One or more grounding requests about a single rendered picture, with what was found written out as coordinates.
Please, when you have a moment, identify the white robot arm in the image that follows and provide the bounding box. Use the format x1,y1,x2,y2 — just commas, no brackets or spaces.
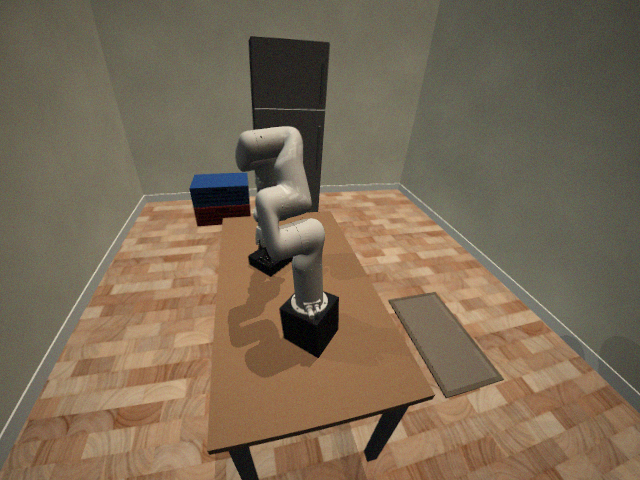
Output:
235,126,328,319

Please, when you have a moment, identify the black lighting desk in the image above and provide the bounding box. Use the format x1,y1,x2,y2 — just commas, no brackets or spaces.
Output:
248,249,293,277

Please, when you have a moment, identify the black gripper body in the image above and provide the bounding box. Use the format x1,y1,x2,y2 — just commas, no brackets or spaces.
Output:
256,226,265,248

